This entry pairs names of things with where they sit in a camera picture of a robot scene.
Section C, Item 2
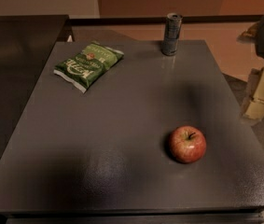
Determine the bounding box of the silver blue redbull can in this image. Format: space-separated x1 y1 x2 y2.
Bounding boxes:
161 13 183 56

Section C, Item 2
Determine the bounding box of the red apple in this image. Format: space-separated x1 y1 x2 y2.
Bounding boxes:
169 126 206 163

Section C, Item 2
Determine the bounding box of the green chip bag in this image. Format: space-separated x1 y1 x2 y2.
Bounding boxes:
53 42 124 93

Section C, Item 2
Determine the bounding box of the dark side counter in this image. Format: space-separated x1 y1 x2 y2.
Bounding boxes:
0 15 73 159

